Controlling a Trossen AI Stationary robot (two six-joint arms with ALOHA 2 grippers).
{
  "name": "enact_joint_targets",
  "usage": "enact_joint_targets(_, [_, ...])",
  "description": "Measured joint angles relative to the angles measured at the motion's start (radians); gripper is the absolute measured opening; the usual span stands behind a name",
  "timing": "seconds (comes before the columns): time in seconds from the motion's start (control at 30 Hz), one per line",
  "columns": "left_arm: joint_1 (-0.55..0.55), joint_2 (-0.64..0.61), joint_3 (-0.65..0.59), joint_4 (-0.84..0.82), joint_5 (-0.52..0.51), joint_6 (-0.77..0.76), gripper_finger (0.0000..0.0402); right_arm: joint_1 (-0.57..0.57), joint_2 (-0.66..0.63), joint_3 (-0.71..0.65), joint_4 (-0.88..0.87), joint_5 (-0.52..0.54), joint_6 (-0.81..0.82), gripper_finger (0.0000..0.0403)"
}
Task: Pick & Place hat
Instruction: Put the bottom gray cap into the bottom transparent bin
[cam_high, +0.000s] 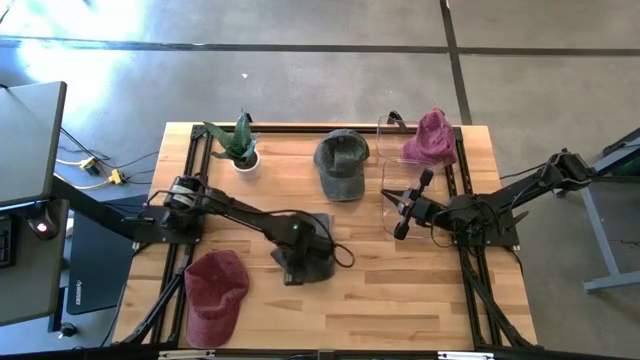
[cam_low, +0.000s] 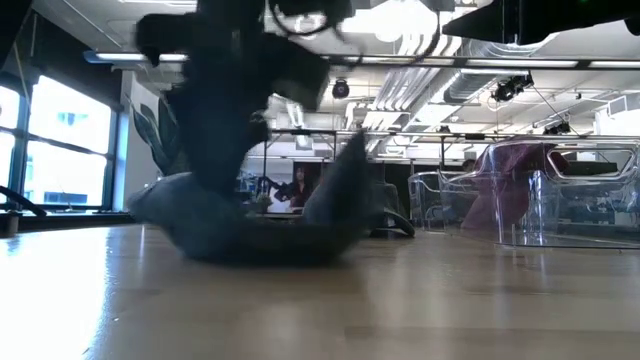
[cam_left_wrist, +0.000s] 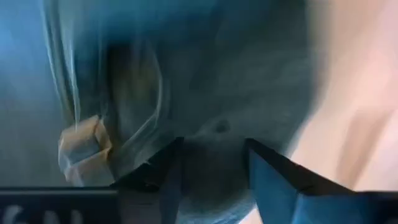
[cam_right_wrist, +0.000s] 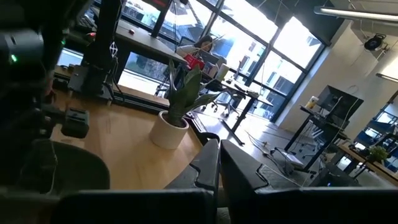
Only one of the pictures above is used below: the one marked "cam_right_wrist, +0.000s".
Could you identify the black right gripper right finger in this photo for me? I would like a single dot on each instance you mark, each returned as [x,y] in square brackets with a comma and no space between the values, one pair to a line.
[280,205]

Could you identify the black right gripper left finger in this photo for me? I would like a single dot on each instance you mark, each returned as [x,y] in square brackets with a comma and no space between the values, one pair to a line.
[186,205]

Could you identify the dark green baseball cap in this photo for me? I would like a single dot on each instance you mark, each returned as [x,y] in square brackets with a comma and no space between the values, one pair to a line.
[74,171]

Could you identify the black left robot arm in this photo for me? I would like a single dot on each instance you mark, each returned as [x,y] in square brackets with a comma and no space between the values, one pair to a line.
[21,46]

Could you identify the white plant pot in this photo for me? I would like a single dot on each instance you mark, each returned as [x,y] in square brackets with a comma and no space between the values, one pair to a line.
[166,135]

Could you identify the black standing desk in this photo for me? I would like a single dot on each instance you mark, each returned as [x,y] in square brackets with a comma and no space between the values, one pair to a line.
[311,130]

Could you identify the wooden desk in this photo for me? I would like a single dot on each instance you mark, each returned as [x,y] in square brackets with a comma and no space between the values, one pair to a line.
[373,165]

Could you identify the long black-legged desk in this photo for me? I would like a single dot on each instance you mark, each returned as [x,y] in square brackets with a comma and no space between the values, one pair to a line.
[245,109]

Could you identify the black computer mouse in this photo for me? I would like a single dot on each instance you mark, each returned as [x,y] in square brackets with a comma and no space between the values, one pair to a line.
[132,31]

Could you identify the white yellow cup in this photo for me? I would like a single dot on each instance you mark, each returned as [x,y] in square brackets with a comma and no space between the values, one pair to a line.
[311,102]

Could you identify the black office desk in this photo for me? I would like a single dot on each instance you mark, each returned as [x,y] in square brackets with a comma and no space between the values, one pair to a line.
[146,40]

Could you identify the small potted plant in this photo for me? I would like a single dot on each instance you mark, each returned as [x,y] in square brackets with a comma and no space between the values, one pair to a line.
[378,154]

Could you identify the green snake plant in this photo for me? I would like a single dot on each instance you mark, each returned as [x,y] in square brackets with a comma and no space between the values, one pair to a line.
[183,93]

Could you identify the black office chair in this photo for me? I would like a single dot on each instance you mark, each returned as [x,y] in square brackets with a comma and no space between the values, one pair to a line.
[224,99]

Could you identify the dark flat monitor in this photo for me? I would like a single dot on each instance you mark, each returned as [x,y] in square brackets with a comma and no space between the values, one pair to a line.
[340,104]

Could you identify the red bag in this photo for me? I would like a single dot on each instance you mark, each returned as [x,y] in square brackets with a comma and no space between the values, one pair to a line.
[194,61]

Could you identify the white green cylindrical container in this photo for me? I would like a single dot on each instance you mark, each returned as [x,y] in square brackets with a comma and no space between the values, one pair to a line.
[222,72]

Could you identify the person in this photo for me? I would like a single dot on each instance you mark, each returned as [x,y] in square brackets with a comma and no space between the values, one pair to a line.
[203,43]

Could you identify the white tube light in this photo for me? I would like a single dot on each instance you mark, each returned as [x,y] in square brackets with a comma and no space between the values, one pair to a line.
[357,14]

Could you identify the black aluminium table frame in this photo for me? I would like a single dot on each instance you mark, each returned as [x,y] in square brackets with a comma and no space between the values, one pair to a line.
[146,104]

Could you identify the black vertical frame post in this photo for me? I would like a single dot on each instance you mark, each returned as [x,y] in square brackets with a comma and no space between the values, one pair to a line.
[105,31]

